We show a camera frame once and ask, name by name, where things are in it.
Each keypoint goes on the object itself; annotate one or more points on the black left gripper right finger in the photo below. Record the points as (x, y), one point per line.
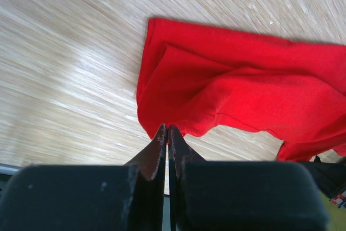
(240, 195)

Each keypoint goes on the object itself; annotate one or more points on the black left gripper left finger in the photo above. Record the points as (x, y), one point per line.
(89, 197)

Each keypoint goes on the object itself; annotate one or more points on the red t-shirt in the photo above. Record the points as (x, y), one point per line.
(197, 77)

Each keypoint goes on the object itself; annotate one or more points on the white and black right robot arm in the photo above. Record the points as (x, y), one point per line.
(331, 180)

